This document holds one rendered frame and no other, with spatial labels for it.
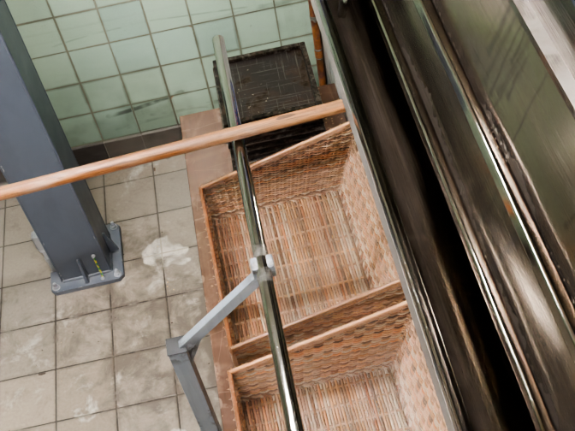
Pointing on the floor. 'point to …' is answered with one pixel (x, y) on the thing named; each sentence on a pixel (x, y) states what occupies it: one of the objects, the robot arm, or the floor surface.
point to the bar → (185, 357)
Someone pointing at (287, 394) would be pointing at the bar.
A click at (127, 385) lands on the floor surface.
